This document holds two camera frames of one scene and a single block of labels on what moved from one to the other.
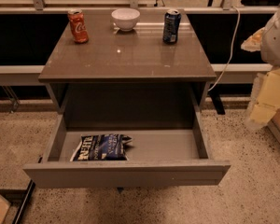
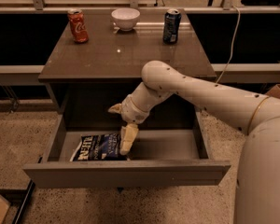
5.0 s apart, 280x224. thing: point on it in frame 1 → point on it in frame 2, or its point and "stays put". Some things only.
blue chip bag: x=102 y=147 stays put
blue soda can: x=172 y=24 stays put
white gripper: x=276 y=42 → x=132 y=112
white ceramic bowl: x=125 y=18 stays put
